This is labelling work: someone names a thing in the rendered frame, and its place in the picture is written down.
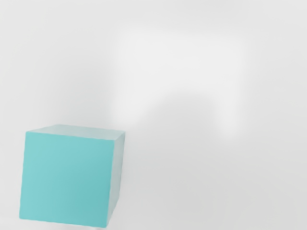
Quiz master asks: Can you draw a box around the turquoise block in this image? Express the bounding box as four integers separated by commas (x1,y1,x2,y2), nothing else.
19,124,126,229

